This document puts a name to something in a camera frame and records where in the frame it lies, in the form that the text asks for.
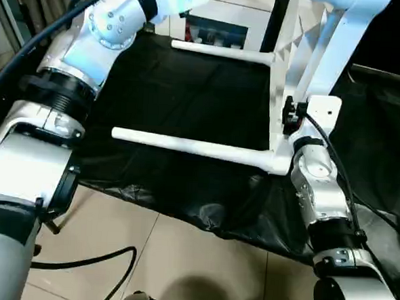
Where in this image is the white plastic table top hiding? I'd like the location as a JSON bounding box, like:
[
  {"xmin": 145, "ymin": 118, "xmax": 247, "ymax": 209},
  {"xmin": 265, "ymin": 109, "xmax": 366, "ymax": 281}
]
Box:
[{"xmin": 262, "ymin": 0, "xmax": 393, "ymax": 184}]

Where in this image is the black flat panel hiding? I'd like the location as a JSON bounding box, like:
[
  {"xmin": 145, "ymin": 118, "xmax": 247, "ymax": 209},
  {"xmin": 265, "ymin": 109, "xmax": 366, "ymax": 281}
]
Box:
[{"xmin": 347, "ymin": 62, "xmax": 400, "ymax": 83}]

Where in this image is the black plastic mat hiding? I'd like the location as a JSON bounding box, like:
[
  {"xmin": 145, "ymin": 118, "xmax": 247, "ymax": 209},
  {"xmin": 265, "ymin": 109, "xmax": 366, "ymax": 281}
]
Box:
[{"xmin": 67, "ymin": 26, "xmax": 400, "ymax": 271}]

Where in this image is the white cabinet with glass doors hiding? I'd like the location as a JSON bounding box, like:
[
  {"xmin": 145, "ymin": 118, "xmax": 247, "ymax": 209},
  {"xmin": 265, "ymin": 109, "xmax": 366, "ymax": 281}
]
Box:
[{"xmin": 151, "ymin": 0, "xmax": 280, "ymax": 55}]

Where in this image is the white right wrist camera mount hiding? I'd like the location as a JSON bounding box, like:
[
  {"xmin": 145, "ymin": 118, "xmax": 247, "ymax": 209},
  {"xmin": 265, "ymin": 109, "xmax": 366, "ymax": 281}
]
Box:
[{"xmin": 288, "ymin": 93, "xmax": 343, "ymax": 146}]

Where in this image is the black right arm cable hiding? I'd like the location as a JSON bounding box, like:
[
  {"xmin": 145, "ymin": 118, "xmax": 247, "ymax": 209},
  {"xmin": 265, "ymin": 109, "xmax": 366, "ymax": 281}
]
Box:
[{"xmin": 292, "ymin": 110, "xmax": 400, "ymax": 300}]

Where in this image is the black folding table frame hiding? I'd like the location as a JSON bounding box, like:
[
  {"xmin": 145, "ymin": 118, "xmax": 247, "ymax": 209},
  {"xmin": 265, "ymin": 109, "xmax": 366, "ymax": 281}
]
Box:
[{"xmin": 45, "ymin": 194, "xmax": 84, "ymax": 238}]

